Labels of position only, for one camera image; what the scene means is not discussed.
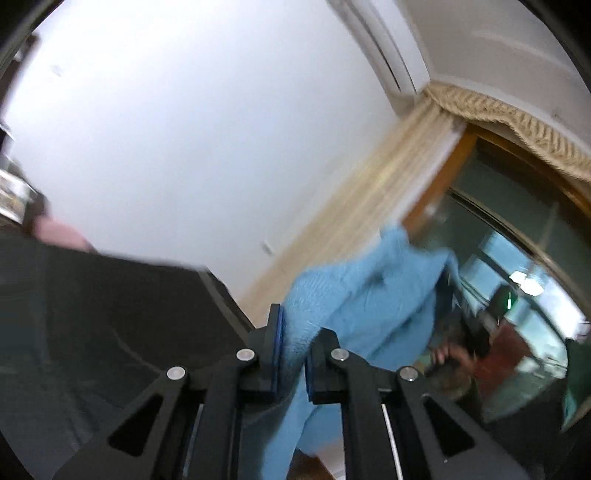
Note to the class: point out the pile of pink white clothes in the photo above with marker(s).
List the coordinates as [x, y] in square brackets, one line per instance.
[60, 233]

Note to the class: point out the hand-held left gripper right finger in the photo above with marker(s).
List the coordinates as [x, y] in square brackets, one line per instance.
[311, 376]

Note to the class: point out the wooden framed window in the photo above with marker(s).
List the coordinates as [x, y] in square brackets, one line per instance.
[508, 230]

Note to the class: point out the person's right hand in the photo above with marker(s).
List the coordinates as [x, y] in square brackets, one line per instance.
[451, 357]

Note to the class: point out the white printed box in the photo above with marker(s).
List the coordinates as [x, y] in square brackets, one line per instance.
[11, 196]

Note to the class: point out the beige curtain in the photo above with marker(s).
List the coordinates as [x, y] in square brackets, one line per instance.
[369, 184]

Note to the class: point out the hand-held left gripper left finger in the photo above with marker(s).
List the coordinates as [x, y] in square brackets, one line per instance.
[276, 355]

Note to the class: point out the light blue towel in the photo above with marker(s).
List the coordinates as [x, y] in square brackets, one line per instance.
[369, 300]

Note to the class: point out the dark grey bed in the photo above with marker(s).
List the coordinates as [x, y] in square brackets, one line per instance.
[92, 323]

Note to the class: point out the dark green cloth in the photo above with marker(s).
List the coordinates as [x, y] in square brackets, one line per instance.
[577, 378]

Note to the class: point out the beige patterned curtain valance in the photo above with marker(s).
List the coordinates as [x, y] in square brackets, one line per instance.
[508, 120]

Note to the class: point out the dark wooden headboard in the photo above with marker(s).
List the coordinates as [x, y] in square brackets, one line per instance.
[21, 53]

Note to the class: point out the white air conditioner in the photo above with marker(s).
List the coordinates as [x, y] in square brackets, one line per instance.
[383, 41]

